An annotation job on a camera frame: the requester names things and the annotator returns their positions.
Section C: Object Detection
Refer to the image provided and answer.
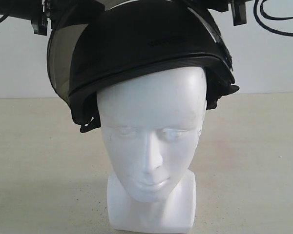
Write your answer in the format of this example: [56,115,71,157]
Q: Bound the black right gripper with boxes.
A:
[209,0,247,26]

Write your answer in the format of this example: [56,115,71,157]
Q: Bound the black helmet with visor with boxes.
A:
[46,0,239,133]

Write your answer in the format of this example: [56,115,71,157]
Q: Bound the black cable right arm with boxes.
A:
[252,0,293,38]

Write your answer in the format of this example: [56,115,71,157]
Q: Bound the white mannequin head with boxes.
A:
[97,67,207,234]

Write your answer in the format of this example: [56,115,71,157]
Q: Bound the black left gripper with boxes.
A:
[30,0,63,36]

